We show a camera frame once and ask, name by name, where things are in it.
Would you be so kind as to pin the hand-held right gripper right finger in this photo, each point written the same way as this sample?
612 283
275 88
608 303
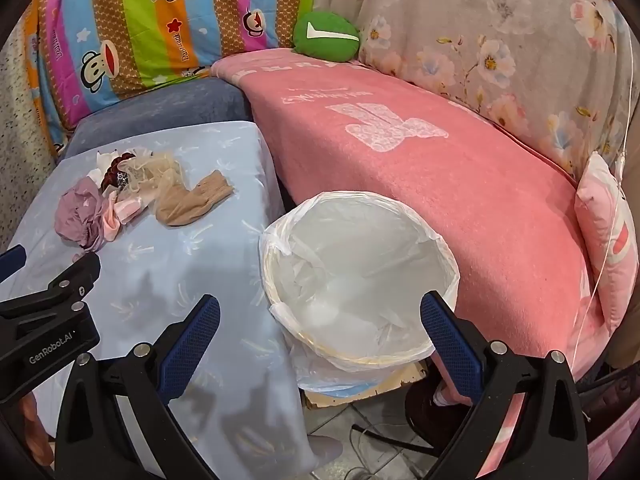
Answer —
450 345

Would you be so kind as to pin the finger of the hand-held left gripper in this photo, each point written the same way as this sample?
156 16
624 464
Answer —
75 275
11 262

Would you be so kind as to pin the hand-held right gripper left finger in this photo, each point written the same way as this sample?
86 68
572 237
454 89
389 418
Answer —
192 345

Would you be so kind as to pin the white tissue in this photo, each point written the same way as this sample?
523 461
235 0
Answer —
350 260

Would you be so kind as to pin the cardboard sheet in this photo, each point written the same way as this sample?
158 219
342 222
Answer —
400 375

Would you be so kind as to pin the mauve cloth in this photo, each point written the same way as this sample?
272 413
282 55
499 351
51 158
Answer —
75 210

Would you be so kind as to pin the light pink cloth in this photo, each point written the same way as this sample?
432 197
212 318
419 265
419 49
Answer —
117 212

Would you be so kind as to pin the light blue palm print cloth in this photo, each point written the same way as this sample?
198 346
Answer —
200 240

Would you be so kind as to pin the dark red lace cloth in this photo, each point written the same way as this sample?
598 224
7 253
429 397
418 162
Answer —
116 172

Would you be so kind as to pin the small white cloth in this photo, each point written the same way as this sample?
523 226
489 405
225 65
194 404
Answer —
102 162

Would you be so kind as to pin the sheer beige stocking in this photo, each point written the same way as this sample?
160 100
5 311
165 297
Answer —
150 175

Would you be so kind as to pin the speckled beige cloth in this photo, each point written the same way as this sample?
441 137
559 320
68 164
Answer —
20 125

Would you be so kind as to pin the pink blanket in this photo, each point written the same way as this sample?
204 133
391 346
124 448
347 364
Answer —
425 175

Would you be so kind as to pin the blue-grey cushion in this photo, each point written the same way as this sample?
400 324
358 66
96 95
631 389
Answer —
165 105

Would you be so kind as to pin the pink printed pillow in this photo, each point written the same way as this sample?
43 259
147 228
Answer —
600 220

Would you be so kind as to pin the colourful striped monkey print pillow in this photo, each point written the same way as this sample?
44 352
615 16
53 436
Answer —
150 20

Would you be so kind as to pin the beige floral sheet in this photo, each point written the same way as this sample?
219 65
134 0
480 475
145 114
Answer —
500 20

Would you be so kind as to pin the green round cushion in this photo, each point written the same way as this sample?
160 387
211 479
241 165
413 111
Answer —
325 37

